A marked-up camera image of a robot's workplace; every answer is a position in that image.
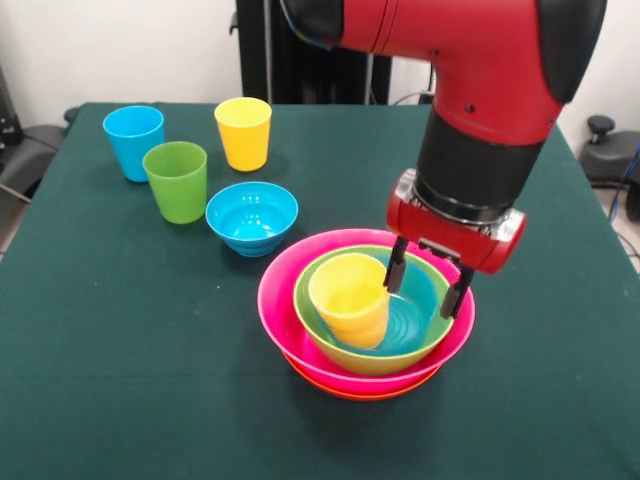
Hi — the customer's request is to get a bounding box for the blue cup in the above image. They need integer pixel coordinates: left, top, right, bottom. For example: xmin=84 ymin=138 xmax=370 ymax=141
xmin=102 ymin=104 xmax=166 ymax=183

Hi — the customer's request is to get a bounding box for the large green bowl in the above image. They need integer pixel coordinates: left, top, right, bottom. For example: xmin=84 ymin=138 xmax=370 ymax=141
xmin=292 ymin=244 xmax=457 ymax=377

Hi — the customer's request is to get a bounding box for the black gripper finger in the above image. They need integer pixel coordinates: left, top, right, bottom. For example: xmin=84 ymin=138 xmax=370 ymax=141
xmin=439 ymin=267 xmax=477 ymax=321
xmin=382 ymin=237 xmax=409 ymax=294

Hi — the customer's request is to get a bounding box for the green cup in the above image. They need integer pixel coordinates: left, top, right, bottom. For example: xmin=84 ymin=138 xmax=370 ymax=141
xmin=142 ymin=141 xmax=209 ymax=225

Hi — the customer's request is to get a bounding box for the dark blue bowl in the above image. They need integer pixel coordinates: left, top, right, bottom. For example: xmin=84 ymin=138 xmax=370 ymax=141
xmin=312 ymin=251 xmax=441 ymax=357

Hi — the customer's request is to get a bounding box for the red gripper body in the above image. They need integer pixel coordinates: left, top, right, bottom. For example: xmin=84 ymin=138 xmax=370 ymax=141
xmin=385 ymin=192 xmax=528 ymax=275

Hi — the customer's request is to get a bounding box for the large pink bowl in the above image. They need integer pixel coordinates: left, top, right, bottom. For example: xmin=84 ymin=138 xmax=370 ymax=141
xmin=256 ymin=228 xmax=476 ymax=384

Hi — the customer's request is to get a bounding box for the short yellow cup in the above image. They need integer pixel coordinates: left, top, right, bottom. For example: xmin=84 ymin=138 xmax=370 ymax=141
xmin=307 ymin=252 xmax=390 ymax=335
xmin=329 ymin=319 xmax=389 ymax=351

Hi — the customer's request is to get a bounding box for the dark green table cloth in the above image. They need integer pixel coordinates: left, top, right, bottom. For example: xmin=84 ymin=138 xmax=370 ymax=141
xmin=0 ymin=102 xmax=640 ymax=480

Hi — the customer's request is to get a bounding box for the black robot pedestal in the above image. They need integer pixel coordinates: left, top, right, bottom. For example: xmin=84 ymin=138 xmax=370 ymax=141
xmin=234 ymin=0 xmax=396 ymax=105

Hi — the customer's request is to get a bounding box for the tall yellow cup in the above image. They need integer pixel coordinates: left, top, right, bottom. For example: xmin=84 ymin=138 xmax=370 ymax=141
xmin=213 ymin=97 xmax=273 ymax=172

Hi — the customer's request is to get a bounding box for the orange bowl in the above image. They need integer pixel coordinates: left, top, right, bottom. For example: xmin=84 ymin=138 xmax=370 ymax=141
xmin=282 ymin=352 xmax=444 ymax=402

